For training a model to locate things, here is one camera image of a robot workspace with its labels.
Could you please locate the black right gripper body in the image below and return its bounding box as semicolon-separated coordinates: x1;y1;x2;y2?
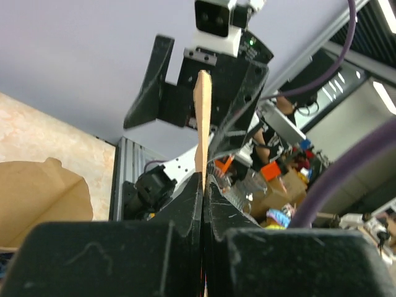
157;30;273;127

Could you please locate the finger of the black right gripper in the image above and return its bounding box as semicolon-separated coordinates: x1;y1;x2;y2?
123;35;174;129
210;61;268;158

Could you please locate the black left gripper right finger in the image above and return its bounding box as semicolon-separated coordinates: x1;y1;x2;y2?
204;180;395;296

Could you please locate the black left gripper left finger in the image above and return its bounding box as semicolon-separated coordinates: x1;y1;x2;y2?
1;173;204;297

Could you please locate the brown paper coffee filter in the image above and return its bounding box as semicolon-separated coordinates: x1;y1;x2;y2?
1;158;93;252

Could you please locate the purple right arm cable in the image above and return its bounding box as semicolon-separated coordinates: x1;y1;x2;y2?
259;0;358;100

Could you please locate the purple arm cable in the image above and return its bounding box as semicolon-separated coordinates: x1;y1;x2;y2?
287;119;396;230
259;0;358;100

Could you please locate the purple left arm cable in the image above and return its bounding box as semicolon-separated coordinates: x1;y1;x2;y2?
287;119;396;230

